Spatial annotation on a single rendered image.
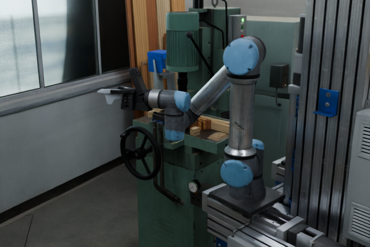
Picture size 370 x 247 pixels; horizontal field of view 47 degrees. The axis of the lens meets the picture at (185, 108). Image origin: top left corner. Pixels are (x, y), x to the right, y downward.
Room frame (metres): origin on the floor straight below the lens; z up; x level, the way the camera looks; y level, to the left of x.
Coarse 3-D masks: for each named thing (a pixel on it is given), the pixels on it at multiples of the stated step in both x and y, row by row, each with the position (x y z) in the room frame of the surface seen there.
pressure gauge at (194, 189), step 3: (192, 180) 1.98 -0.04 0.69; (195, 180) 1.98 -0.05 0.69; (189, 183) 1.98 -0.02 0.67; (192, 183) 1.97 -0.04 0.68; (195, 183) 1.96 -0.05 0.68; (198, 183) 1.97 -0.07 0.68; (189, 186) 1.98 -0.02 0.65; (195, 186) 1.96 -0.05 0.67; (198, 186) 1.96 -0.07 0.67; (189, 189) 1.98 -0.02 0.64; (192, 189) 1.97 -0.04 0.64; (195, 189) 1.96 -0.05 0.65; (198, 189) 1.96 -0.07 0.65; (195, 192) 1.96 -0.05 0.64
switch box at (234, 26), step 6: (228, 18) 2.45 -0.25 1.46; (234, 18) 2.42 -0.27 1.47; (240, 18) 2.43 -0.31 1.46; (246, 18) 2.48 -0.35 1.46; (228, 24) 2.44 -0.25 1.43; (234, 24) 2.42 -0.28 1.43; (240, 24) 2.43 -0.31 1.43; (246, 24) 2.49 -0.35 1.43; (228, 30) 2.44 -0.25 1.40; (234, 30) 2.42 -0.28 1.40; (240, 30) 2.43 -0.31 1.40; (228, 36) 2.44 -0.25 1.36; (234, 36) 2.42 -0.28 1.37; (240, 36) 2.43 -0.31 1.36; (228, 42) 2.44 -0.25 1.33
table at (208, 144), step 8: (136, 120) 2.32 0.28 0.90; (144, 120) 2.32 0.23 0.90; (184, 136) 2.09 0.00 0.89; (192, 136) 2.05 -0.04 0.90; (200, 136) 2.05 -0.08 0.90; (208, 136) 2.05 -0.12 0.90; (168, 144) 2.03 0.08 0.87; (176, 144) 2.04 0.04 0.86; (184, 144) 2.09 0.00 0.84; (192, 144) 2.05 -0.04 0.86; (200, 144) 2.02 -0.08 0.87; (208, 144) 1.99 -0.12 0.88; (216, 144) 1.96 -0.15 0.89; (224, 144) 2.00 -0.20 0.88; (216, 152) 1.95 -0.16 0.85
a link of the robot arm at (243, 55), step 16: (240, 48) 1.40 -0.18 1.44; (256, 48) 1.41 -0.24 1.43; (224, 64) 1.42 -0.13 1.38; (240, 64) 1.40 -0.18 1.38; (256, 64) 1.40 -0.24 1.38; (240, 80) 1.41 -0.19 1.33; (256, 80) 1.43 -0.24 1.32; (240, 96) 1.42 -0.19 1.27; (240, 112) 1.42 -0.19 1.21; (240, 128) 1.42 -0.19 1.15; (240, 144) 1.42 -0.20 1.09; (224, 160) 1.46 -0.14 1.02; (240, 160) 1.40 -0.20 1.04; (256, 160) 1.48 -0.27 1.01; (224, 176) 1.42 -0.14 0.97; (240, 176) 1.39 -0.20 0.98
